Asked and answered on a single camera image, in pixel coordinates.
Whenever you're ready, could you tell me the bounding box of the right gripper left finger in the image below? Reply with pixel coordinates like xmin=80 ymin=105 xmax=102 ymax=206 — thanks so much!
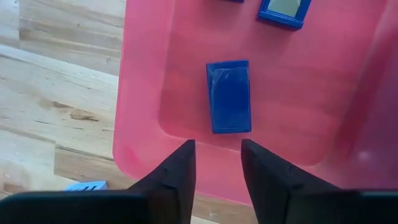
xmin=0 ymin=139 xmax=197 ymax=224

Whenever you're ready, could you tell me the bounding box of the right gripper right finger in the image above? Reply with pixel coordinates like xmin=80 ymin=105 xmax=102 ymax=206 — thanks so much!
xmin=241 ymin=139 xmax=398 ymax=224

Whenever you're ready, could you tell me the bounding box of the periwinkle wall charger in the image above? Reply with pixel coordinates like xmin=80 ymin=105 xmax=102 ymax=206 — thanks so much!
xmin=64 ymin=180 xmax=109 ymax=192

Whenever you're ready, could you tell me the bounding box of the purple digital clock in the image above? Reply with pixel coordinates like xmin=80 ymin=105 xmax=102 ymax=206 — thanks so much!
xmin=206 ymin=60 xmax=252 ymax=134

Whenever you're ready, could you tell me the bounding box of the blue digital clock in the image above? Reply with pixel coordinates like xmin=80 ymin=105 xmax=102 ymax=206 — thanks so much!
xmin=256 ymin=0 xmax=313 ymax=31

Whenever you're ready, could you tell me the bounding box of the pink translucent plastic bin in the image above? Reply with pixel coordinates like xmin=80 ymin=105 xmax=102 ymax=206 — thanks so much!
xmin=112 ymin=0 xmax=398 ymax=206

